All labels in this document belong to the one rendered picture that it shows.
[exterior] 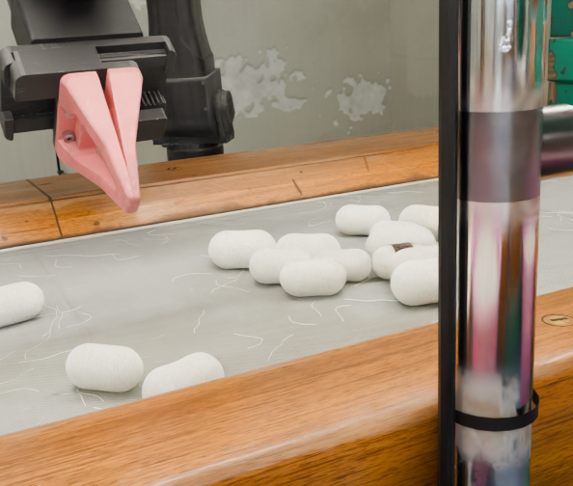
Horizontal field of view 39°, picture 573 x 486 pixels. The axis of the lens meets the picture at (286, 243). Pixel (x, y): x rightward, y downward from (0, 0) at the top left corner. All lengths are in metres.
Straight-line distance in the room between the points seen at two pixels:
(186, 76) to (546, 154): 0.66
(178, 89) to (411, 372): 0.62
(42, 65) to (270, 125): 2.20
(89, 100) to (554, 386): 0.30
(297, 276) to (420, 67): 2.33
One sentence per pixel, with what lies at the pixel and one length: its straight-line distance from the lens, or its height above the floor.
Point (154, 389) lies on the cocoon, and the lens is 0.29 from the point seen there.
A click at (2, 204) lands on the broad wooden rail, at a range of 0.57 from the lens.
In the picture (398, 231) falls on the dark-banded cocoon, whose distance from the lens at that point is 0.44.
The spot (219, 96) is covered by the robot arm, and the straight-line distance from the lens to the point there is 0.85.
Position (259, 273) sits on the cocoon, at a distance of 0.42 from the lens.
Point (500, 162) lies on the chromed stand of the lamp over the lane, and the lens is 0.20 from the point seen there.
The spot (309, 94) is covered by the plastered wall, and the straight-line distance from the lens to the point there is 2.71.
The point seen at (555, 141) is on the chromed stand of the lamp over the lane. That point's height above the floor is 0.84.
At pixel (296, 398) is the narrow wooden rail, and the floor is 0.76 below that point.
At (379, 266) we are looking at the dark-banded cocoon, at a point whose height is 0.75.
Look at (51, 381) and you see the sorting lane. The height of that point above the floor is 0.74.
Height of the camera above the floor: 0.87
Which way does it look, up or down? 16 degrees down
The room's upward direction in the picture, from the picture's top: 3 degrees counter-clockwise
